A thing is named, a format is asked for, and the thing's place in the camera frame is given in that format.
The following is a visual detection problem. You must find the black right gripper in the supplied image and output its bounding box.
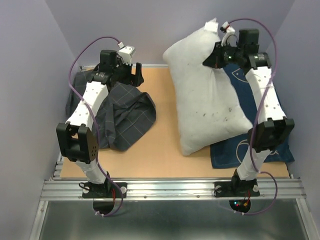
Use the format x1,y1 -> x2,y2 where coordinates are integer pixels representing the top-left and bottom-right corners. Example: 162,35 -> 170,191
203,39 -> 245,69

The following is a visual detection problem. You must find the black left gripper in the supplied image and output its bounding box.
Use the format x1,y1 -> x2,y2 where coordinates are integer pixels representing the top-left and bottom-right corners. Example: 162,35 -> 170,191
112,57 -> 144,88

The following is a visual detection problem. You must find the grey checked pillowcase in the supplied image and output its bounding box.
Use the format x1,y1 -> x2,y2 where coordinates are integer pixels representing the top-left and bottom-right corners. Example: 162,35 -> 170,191
65,70 -> 157,152

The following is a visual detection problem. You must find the white stained pillow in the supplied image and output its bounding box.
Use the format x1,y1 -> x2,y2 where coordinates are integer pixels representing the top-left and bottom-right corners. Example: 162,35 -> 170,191
163,18 -> 253,156

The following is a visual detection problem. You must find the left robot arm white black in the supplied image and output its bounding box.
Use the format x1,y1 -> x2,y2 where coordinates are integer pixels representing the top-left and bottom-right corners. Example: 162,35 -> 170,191
56,46 -> 144,197

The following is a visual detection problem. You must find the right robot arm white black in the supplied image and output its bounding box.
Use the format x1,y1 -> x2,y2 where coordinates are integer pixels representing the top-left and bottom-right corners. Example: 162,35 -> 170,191
202,25 -> 295,198

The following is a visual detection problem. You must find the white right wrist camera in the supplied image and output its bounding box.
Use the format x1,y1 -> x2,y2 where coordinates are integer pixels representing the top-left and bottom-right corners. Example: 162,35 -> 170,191
220,21 -> 236,46

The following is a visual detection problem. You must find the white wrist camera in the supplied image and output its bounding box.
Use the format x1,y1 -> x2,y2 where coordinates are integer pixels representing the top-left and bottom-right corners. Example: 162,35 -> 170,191
118,45 -> 136,65
220,21 -> 236,46

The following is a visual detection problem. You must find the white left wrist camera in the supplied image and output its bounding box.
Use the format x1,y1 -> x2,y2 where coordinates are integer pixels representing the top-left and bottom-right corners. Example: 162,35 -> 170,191
118,45 -> 136,65

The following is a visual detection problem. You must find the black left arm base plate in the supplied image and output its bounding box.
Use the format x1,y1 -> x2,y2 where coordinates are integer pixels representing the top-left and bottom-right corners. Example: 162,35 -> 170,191
78,182 -> 128,199

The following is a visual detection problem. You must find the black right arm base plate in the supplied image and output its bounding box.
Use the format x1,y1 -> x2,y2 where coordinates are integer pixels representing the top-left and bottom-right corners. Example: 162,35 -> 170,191
213,179 -> 260,199

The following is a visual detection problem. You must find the aluminium mounting rail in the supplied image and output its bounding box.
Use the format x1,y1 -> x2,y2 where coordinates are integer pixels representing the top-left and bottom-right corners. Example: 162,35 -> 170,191
40,178 -> 307,201

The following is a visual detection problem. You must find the aluminium table edge frame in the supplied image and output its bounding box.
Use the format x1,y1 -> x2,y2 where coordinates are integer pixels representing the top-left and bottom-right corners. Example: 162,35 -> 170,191
29,64 -> 171,240

